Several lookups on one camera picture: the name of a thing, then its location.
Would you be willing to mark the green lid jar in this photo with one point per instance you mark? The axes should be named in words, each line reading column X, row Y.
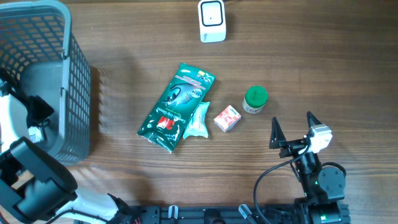
column 255, row 99

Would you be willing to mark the teal tissue pack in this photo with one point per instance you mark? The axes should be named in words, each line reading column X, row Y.
column 196, row 125

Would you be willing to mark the white barcode scanner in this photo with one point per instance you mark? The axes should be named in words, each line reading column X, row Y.
column 212, row 21

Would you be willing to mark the small red white box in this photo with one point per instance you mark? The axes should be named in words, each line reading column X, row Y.
column 227, row 118

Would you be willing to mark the grey plastic mesh basket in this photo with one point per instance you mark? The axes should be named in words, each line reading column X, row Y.
column 41, row 55

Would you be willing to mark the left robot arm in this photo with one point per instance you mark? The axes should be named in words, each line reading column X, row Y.
column 34, row 185

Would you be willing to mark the green 3M glove package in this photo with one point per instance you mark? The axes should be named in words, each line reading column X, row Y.
column 169, row 117

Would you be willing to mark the white blue plaster pack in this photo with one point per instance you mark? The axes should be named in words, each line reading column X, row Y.
column 36, row 134

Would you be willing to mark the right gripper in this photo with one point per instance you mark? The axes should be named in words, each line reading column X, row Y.
column 278, row 140

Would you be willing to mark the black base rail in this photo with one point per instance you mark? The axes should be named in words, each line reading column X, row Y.
column 275, row 213

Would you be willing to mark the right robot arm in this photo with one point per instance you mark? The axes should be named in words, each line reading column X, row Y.
column 323, row 183

